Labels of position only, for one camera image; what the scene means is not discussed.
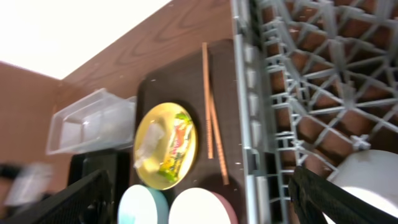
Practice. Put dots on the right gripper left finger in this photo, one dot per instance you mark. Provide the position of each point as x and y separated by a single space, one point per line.
88 200

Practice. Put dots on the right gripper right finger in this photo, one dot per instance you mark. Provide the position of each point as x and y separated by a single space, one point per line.
315 198

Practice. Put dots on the white cup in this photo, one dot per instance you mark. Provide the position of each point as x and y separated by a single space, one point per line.
370 176

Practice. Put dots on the white tissue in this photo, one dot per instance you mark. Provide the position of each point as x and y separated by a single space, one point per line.
153 135

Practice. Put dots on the green snack wrapper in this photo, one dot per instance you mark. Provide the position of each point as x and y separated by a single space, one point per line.
177 147

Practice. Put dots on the black waste tray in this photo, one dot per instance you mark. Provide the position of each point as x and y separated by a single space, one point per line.
115 162

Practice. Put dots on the grey dishwasher rack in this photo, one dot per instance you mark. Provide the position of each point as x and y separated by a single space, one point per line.
317 82

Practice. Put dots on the blue bowl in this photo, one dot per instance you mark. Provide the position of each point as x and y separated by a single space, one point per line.
141 204

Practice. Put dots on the clear plastic bin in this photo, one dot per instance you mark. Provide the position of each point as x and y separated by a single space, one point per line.
98 121

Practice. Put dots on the wooden chopstick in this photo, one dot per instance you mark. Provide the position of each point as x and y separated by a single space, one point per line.
206 87
218 141

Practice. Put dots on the yellow plate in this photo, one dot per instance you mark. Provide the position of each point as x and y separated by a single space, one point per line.
164 114

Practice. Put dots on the pink bowl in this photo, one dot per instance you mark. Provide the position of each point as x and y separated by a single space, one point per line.
201 206

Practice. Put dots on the brown serving tray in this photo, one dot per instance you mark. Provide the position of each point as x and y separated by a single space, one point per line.
181 82

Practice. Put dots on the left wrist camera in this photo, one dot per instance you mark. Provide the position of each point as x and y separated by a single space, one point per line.
30 184

